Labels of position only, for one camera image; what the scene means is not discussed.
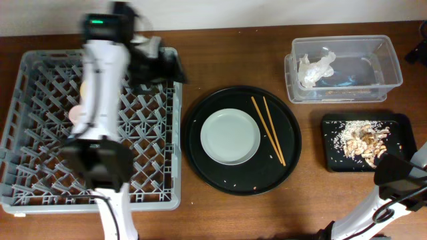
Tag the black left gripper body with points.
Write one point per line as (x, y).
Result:
(170, 65)

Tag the yellow bowl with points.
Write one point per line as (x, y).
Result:
(82, 90)

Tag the grey plate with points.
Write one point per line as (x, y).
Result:
(230, 136)

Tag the white napkin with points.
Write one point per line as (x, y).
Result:
(310, 73)

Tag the food scraps and rice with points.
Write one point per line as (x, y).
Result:
(362, 141)

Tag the gold foil wrapper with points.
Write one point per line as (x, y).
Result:
(349, 92)

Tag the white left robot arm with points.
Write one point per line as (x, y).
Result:
(113, 51)

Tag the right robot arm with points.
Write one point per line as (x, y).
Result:
(400, 189)

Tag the grey dishwasher rack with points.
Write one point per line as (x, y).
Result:
(36, 181)

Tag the pink cup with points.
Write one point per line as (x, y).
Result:
(75, 113)

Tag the wooden chopstick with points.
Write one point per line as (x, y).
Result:
(267, 129)
(274, 133)

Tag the round black serving tray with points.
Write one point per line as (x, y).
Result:
(263, 172)

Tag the clear plastic bin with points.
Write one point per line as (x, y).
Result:
(362, 62)

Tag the black rectangular tray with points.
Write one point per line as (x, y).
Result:
(400, 141)

